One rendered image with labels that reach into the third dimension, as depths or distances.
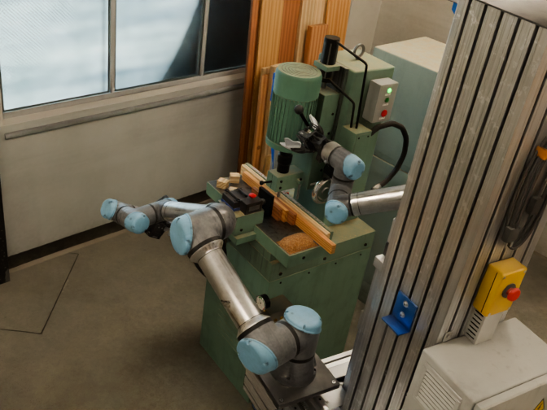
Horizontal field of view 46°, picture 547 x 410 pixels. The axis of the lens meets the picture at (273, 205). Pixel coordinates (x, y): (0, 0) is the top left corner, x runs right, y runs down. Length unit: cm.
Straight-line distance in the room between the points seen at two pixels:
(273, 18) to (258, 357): 250
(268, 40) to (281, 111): 155
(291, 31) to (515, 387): 292
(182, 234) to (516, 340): 97
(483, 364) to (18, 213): 258
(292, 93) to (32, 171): 162
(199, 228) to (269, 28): 218
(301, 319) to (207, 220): 41
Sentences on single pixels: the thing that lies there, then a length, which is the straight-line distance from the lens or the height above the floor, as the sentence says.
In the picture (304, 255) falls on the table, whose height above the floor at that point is 88.
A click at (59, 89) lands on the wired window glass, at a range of 347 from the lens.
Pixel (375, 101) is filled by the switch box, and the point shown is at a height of 141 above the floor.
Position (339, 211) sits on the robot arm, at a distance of 202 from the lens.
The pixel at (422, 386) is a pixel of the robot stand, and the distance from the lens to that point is 169.
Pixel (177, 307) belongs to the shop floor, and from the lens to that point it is 348.
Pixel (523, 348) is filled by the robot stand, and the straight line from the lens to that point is 179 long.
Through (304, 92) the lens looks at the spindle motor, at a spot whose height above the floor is 145.
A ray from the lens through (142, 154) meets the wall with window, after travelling 382.
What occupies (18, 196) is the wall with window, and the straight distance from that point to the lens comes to 353.
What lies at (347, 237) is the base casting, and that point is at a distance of 277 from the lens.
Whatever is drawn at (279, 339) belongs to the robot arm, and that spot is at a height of 103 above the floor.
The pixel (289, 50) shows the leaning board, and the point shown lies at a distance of 414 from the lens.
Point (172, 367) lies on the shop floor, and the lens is 317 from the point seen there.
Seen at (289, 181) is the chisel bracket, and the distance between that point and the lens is 260.
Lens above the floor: 229
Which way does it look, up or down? 31 degrees down
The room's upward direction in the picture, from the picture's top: 9 degrees clockwise
